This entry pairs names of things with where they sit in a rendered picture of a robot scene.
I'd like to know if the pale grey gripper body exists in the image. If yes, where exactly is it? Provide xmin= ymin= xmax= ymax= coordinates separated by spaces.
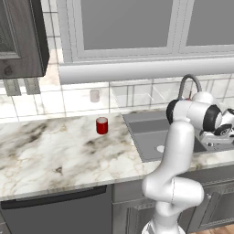
xmin=199 ymin=131 xmax=234 ymax=147

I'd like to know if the grey double basin sink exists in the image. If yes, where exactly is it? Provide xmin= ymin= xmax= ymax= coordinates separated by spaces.
xmin=122 ymin=109 xmax=234 ymax=164

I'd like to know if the red mug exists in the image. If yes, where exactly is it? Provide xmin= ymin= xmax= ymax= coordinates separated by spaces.
xmin=95 ymin=116 xmax=110 ymax=135

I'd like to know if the grey curved tap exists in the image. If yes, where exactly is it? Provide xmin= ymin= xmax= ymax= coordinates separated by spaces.
xmin=177 ymin=73 xmax=203 ymax=101

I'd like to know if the grey cupboard door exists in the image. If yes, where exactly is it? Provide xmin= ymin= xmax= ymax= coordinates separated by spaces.
xmin=112 ymin=199 xmax=159 ymax=234
xmin=186 ymin=182 xmax=234 ymax=234

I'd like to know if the grey false drawer front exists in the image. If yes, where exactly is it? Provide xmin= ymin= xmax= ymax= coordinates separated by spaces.
xmin=112 ymin=178 xmax=147 ymax=203

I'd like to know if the grey framed window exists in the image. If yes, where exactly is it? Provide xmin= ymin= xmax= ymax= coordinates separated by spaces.
xmin=56 ymin=0 xmax=234 ymax=85

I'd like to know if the dark grey dishwasher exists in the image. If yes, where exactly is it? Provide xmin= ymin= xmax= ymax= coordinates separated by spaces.
xmin=0 ymin=184 xmax=113 ymax=234

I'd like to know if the grey wall socket plate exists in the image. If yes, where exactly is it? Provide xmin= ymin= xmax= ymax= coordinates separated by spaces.
xmin=24 ymin=77 xmax=42 ymax=95
xmin=3 ymin=79 xmax=22 ymax=97

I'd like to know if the dark wood wall cupboard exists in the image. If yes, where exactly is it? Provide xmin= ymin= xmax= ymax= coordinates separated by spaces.
xmin=0 ymin=0 xmax=51 ymax=80

